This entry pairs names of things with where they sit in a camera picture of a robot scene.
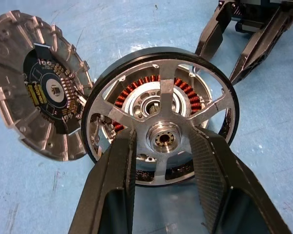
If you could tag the motor housing with copper windings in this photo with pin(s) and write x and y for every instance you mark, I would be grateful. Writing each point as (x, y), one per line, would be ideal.
(190, 95)

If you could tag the blue plastic table cover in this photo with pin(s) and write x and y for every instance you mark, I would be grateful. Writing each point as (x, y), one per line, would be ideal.
(27, 195)

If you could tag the brushless motor with copper windings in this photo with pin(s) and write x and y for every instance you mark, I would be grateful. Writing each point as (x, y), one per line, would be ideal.
(166, 80)

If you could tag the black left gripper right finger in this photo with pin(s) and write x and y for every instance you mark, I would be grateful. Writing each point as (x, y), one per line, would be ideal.
(222, 175)

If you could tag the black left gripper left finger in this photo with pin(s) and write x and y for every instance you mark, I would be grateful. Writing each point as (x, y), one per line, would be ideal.
(105, 182)

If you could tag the round lid with circuit board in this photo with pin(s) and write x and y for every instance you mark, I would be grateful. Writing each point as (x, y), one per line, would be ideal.
(14, 73)

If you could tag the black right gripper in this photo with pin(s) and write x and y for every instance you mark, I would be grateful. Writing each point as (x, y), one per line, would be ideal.
(249, 24)

